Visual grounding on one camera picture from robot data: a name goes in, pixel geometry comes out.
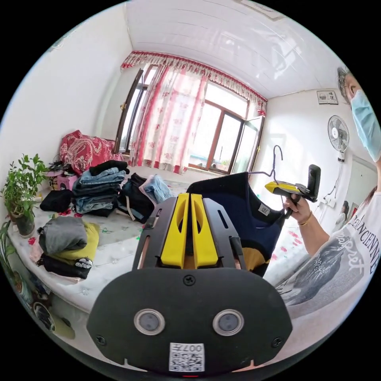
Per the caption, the red flowered curtain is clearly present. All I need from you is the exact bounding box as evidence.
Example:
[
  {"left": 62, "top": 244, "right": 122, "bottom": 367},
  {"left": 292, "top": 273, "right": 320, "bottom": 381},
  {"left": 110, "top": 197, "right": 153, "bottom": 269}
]
[{"left": 120, "top": 50, "right": 268, "bottom": 175}]

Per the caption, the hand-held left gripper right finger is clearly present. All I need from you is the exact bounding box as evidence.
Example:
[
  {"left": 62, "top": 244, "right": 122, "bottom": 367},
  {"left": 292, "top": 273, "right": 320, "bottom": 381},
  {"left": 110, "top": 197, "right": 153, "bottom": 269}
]
[{"left": 190, "top": 193, "right": 220, "bottom": 268}]

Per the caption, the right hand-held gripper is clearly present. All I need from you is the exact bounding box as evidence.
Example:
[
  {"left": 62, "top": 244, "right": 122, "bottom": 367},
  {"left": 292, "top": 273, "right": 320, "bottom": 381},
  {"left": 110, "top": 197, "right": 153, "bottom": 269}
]
[{"left": 264, "top": 181, "right": 311, "bottom": 220}]

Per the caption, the leafy potted plant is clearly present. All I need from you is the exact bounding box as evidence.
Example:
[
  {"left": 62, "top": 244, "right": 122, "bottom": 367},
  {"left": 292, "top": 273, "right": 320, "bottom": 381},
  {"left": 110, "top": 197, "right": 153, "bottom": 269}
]
[{"left": 0, "top": 153, "right": 50, "bottom": 239}]

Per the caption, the long-leaved potted plant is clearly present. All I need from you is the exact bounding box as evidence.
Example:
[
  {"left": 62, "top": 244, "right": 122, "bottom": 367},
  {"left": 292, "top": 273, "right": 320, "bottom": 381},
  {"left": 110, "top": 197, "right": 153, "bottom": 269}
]
[{"left": 0, "top": 219, "right": 23, "bottom": 294}]

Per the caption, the pink box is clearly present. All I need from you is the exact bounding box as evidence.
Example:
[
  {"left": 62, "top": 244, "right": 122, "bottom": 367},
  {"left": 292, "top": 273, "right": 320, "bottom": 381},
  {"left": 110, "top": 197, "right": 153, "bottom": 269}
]
[{"left": 47, "top": 160, "right": 79, "bottom": 192}]

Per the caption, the person's right forearm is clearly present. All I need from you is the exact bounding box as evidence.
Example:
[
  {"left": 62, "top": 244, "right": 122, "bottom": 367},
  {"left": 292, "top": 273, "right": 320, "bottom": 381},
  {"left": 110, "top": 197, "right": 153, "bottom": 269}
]
[{"left": 298, "top": 213, "right": 331, "bottom": 257}]

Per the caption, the bed with white flowered sheet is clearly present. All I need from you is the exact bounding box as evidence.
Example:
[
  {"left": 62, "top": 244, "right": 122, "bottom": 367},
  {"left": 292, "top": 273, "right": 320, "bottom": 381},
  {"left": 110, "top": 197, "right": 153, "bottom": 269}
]
[{"left": 6, "top": 166, "right": 309, "bottom": 315}]

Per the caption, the navy long sleeve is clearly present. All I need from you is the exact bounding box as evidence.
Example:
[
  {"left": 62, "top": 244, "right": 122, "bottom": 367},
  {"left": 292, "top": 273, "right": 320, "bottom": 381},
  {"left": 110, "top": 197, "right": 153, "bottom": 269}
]
[{"left": 187, "top": 171, "right": 285, "bottom": 278}]

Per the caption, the red patterned rolled quilt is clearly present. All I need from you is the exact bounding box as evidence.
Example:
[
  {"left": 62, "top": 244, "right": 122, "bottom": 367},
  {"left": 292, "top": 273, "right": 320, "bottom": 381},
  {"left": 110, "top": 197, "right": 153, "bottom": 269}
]
[{"left": 59, "top": 129, "right": 124, "bottom": 176}]

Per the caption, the person's body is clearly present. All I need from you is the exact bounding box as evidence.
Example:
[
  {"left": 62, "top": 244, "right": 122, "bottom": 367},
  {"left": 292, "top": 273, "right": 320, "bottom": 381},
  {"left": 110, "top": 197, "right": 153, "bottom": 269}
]
[{"left": 273, "top": 66, "right": 381, "bottom": 316}]

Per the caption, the brown framed window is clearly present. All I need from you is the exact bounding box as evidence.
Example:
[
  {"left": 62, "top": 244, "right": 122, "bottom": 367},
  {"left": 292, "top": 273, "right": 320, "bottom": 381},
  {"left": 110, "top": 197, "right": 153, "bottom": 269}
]
[{"left": 114, "top": 63, "right": 266, "bottom": 176}]

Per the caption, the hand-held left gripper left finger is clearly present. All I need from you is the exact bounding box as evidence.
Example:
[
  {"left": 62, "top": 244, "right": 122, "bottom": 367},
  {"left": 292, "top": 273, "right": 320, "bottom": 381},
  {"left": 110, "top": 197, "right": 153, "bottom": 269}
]
[{"left": 160, "top": 192, "right": 190, "bottom": 267}]

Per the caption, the person's right hand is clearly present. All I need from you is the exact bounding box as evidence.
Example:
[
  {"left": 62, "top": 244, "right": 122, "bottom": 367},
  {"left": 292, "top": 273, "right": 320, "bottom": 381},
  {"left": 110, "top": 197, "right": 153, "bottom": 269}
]
[{"left": 283, "top": 196, "right": 312, "bottom": 226}]

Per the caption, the pile of grey and yellow clothes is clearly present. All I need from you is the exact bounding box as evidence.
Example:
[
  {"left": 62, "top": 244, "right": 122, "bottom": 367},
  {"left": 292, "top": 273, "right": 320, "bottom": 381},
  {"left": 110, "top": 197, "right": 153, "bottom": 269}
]
[{"left": 29, "top": 216, "right": 101, "bottom": 283}]

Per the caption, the pile of jeans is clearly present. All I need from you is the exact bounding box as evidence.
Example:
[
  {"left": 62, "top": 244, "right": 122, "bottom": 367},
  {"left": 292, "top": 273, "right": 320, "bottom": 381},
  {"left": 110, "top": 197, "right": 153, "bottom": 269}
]
[{"left": 71, "top": 160, "right": 129, "bottom": 218}]

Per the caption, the purple wire hanger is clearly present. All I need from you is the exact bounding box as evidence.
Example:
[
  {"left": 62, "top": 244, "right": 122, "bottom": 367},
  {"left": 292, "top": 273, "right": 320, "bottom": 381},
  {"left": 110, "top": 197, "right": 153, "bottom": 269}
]
[{"left": 246, "top": 145, "right": 286, "bottom": 206}]

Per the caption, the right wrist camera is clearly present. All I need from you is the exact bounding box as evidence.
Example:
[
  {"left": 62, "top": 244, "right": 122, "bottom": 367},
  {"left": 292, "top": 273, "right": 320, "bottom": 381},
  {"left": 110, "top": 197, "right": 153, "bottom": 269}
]
[{"left": 307, "top": 164, "right": 322, "bottom": 203}]

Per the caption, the framed wall picture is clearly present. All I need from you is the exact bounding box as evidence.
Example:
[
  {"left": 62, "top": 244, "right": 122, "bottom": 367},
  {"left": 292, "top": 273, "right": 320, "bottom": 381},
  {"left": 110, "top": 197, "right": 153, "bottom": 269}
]
[{"left": 316, "top": 89, "right": 339, "bottom": 105}]

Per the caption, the pile of dark clothes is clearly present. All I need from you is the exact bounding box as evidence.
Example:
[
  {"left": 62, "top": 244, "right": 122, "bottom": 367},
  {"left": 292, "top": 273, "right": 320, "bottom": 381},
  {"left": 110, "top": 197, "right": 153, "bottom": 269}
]
[{"left": 116, "top": 172, "right": 175, "bottom": 224}]

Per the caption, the black folded garment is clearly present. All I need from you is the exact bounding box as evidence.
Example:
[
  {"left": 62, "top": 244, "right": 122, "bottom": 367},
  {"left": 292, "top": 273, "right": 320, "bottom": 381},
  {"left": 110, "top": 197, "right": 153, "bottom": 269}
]
[{"left": 39, "top": 189, "right": 74, "bottom": 214}]

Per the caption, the white wall fan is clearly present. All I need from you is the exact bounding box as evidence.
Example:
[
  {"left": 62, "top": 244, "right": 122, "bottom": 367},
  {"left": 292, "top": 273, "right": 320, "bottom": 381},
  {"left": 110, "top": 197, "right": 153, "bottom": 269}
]
[{"left": 327, "top": 115, "right": 350, "bottom": 164}]

